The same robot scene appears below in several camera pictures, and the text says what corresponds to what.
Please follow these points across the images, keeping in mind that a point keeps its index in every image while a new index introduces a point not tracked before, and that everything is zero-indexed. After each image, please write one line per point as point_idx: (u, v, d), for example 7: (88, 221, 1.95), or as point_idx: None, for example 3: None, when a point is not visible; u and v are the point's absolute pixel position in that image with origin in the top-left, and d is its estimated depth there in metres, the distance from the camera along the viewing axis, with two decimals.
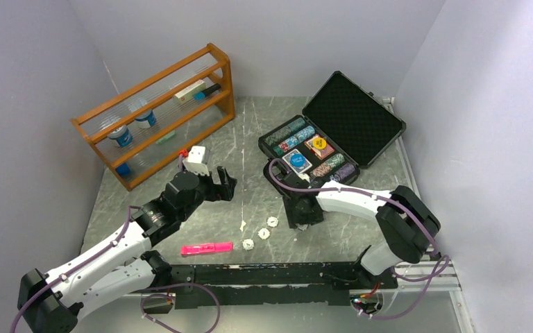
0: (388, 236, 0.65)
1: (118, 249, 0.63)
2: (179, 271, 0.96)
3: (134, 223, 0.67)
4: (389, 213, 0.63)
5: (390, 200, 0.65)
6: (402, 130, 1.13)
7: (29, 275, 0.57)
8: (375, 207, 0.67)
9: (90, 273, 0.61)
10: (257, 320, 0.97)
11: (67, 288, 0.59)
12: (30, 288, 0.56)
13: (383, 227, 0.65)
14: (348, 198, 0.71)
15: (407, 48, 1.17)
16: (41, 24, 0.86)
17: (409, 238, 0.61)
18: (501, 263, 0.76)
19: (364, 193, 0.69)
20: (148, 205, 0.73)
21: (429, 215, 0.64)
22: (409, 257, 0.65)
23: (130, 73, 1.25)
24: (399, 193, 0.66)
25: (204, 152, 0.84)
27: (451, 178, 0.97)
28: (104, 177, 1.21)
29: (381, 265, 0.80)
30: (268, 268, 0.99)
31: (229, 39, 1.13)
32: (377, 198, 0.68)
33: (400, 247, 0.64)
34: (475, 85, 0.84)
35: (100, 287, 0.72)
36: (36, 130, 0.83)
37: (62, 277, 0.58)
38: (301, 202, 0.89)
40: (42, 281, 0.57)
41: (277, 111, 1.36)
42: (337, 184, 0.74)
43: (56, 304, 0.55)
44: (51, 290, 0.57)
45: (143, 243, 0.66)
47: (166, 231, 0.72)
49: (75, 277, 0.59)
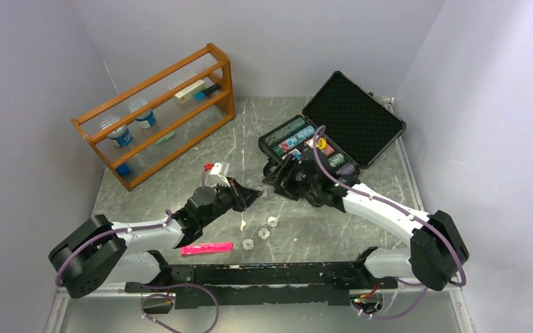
0: (413, 259, 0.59)
1: (164, 231, 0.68)
2: (179, 271, 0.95)
3: (175, 218, 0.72)
4: (427, 241, 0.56)
5: (427, 225, 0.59)
6: (402, 130, 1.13)
7: (95, 218, 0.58)
8: (409, 228, 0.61)
9: (144, 238, 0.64)
10: (256, 320, 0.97)
11: (130, 240, 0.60)
12: (96, 228, 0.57)
13: (413, 251, 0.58)
14: (378, 209, 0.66)
15: (407, 48, 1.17)
16: (40, 24, 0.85)
17: (441, 268, 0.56)
18: (502, 263, 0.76)
19: (400, 210, 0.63)
20: (176, 214, 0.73)
21: (461, 246, 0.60)
22: (431, 284, 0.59)
23: (131, 73, 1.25)
24: (440, 221, 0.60)
25: (221, 164, 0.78)
27: (452, 177, 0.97)
28: (104, 177, 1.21)
29: (381, 272, 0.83)
30: (268, 268, 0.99)
31: (230, 40, 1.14)
32: (413, 218, 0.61)
33: (425, 272, 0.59)
34: (474, 85, 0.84)
35: (123, 260, 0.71)
36: (36, 130, 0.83)
37: (127, 229, 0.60)
38: (325, 197, 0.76)
40: (107, 225, 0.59)
41: (277, 111, 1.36)
42: (369, 191, 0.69)
43: (120, 245, 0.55)
44: (116, 236, 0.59)
45: (177, 237, 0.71)
47: (192, 238, 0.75)
49: (135, 234, 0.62)
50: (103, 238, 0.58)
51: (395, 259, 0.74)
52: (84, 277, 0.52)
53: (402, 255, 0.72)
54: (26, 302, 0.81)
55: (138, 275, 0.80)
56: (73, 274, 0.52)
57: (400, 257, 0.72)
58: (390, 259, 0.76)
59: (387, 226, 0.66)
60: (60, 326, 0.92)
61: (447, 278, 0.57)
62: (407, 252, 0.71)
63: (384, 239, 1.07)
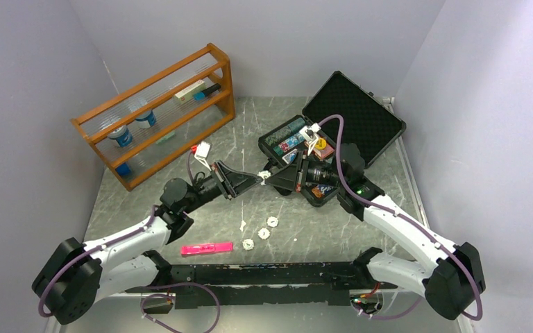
0: (432, 286, 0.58)
1: (147, 233, 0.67)
2: (179, 271, 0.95)
3: (157, 217, 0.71)
4: (452, 275, 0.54)
5: (452, 257, 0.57)
6: (402, 130, 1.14)
7: (65, 244, 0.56)
8: (434, 257, 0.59)
9: (123, 250, 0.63)
10: (256, 320, 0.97)
11: (106, 258, 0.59)
12: (69, 254, 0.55)
13: (433, 279, 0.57)
14: (402, 229, 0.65)
15: (406, 48, 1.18)
16: (40, 24, 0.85)
17: (457, 300, 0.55)
18: (501, 263, 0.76)
19: (425, 235, 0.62)
20: (159, 208, 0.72)
21: (481, 281, 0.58)
22: (443, 310, 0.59)
23: (131, 73, 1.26)
24: (465, 254, 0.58)
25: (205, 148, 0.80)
27: (451, 177, 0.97)
28: (104, 177, 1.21)
29: (384, 277, 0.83)
30: (268, 268, 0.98)
31: (230, 40, 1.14)
32: (439, 248, 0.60)
33: (438, 300, 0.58)
34: (473, 85, 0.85)
35: (114, 273, 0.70)
36: (36, 131, 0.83)
37: (101, 247, 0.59)
38: (344, 201, 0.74)
40: (79, 248, 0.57)
41: (277, 111, 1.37)
42: (393, 206, 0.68)
43: (95, 268, 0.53)
44: (90, 257, 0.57)
45: (165, 234, 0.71)
47: (182, 230, 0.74)
49: (112, 250, 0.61)
50: (80, 261, 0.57)
51: (404, 274, 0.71)
52: (69, 303, 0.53)
53: (411, 272, 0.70)
54: (26, 303, 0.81)
55: (140, 280, 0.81)
56: (59, 303, 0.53)
57: (411, 274, 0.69)
58: (399, 271, 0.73)
59: (410, 248, 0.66)
60: (60, 326, 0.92)
61: (461, 310, 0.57)
62: (418, 270, 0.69)
63: (384, 240, 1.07)
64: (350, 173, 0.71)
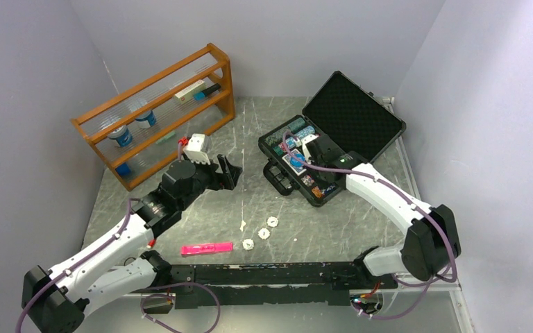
0: (407, 248, 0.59)
1: (121, 241, 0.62)
2: (179, 271, 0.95)
3: (134, 215, 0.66)
4: (425, 234, 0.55)
5: (427, 217, 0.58)
6: (402, 130, 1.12)
7: (32, 272, 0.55)
8: (409, 217, 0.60)
9: (95, 268, 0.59)
10: (256, 321, 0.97)
11: (73, 284, 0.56)
12: (35, 284, 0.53)
13: (407, 240, 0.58)
14: (381, 193, 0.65)
15: (407, 48, 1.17)
16: (40, 24, 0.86)
17: (430, 259, 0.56)
18: (502, 263, 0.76)
19: (402, 198, 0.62)
20: (148, 196, 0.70)
21: (455, 243, 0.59)
22: (416, 273, 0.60)
23: (131, 73, 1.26)
24: (440, 215, 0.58)
25: (203, 140, 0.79)
27: (452, 178, 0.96)
28: (103, 177, 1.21)
29: (383, 269, 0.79)
30: (268, 268, 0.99)
31: (230, 40, 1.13)
32: (416, 208, 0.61)
33: (413, 262, 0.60)
34: (473, 85, 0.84)
35: (107, 286, 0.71)
36: (36, 131, 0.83)
37: (66, 272, 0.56)
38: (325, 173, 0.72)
40: (45, 277, 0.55)
41: (277, 111, 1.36)
42: (374, 173, 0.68)
43: (62, 298, 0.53)
44: (57, 285, 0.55)
45: (146, 234, 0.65)
47: (168, 222, 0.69)
49: (80, 271, 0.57)
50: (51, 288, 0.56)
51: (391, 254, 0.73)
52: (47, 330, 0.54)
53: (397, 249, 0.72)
54: None
55: (137, 286, 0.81)
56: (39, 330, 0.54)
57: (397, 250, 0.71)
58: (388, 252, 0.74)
59: (387, 213, 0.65)
60: None
61: (435, 272, 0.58)
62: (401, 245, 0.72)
63: (384, 240, 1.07)
64: (323, 150, 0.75)
